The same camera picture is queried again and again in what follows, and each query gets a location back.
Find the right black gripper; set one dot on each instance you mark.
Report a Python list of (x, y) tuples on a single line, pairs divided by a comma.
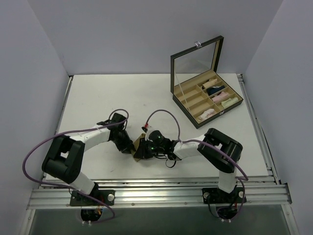
[(143, 151)]

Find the aluminium rail frame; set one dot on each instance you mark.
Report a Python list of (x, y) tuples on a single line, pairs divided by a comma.
[(151, 183)]

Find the navy rolled underwear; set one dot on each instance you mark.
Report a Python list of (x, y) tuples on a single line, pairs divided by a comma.
[(215, 89)]

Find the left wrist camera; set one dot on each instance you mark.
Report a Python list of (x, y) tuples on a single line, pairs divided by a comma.
[(117, 118)]

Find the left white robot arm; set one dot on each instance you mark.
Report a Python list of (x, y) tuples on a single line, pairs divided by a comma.
[(65, 155)]

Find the black compartment storage box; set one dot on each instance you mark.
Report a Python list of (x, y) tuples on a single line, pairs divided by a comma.
[(191, 68)]

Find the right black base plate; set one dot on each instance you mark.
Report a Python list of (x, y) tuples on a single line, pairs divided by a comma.
[(217, 196)]

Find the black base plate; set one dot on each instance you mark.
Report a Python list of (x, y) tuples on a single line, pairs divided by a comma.
[(217, 196), (79, 200)]

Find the white underwear pink trim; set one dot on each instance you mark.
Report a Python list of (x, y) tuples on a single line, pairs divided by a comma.
[(206, 115)]

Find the beige rolled underwear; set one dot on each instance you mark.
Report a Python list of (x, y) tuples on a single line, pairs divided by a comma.
[(209, 83)]

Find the tan brown underwear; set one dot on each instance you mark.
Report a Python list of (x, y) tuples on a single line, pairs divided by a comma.
[(140, 141)]

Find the pink rolled underwear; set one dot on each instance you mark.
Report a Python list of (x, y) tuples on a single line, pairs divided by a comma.
[(220, 96)]

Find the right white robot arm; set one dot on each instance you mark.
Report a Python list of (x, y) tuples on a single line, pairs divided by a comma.
[(220, 150)]

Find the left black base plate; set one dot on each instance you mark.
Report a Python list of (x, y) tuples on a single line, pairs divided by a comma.
[(79, 200)]

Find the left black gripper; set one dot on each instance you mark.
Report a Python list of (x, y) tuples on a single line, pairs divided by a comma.
[(125, 145)]

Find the pale green rolled underwear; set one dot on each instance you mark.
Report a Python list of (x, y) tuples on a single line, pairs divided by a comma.
[(229, 102)]

